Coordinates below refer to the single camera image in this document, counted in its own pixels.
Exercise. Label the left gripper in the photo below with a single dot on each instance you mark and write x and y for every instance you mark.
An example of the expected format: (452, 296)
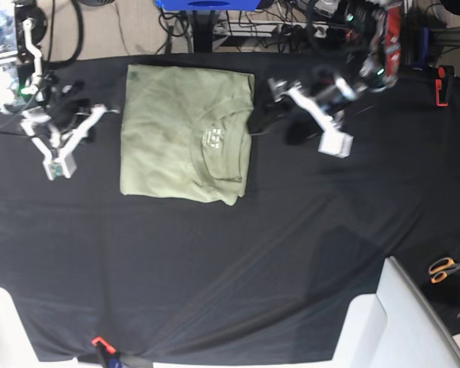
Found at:
(331, 91)

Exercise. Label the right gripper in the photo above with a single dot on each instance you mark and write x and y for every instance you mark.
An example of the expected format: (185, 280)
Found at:
(68, 111)

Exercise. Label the light green T-shirt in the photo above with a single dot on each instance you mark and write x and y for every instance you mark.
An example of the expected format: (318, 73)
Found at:
(184, 133)

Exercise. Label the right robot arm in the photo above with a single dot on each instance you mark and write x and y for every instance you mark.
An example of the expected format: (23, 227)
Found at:
(35, 106)

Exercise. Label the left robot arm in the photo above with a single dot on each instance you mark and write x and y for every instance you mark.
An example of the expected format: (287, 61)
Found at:
(355, 49)

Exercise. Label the black stand pole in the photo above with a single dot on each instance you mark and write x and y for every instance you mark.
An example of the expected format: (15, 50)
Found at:
(203, 24)

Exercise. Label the blue box on stand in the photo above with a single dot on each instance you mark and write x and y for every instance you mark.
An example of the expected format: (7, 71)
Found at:
(208, 5)

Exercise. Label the black table cloth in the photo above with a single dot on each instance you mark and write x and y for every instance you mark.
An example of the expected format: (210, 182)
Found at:
(266, 281)

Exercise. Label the red black clamp right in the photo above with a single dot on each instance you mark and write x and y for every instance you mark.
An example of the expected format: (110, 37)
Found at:
(444, 84)

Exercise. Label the red black clamp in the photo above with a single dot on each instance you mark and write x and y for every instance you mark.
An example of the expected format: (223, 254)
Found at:
(444, 84)
(108, 356)

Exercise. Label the red black clamp bottom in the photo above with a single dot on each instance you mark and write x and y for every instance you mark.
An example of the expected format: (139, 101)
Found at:
(108, 356)

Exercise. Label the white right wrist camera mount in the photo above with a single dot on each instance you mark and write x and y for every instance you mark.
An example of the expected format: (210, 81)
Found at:
(57, 144)

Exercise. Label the orange handled scissors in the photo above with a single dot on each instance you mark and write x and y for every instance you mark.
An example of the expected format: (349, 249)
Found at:
(442, 268)

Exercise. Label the white frame piece left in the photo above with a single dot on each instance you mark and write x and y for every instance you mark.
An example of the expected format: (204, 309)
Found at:
(15, 347)

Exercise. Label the white frame piece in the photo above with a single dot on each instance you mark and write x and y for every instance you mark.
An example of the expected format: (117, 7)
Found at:
(394, 327)
(15, 347)

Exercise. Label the white frame piece right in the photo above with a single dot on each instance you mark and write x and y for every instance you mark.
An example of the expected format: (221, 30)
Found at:
(394, 327)

